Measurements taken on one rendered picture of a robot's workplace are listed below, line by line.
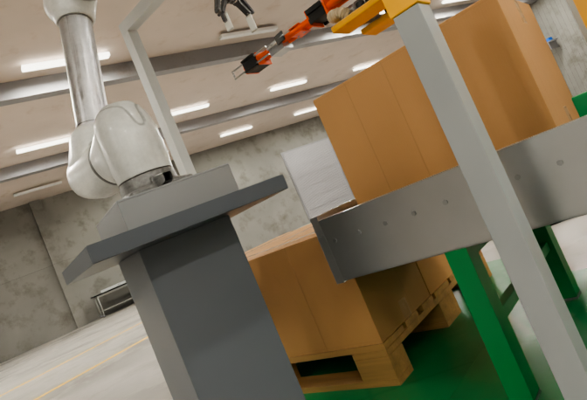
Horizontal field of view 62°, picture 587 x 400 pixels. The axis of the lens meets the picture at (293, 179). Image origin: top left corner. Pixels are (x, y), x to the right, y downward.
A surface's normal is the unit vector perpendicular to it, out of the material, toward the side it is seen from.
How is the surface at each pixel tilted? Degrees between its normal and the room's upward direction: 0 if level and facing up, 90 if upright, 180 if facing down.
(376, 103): 90
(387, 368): 90
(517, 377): 90
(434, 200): 90
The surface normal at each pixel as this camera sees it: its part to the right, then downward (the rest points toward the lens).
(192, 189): 0.49, -0.26
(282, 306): -0.60, 0.21
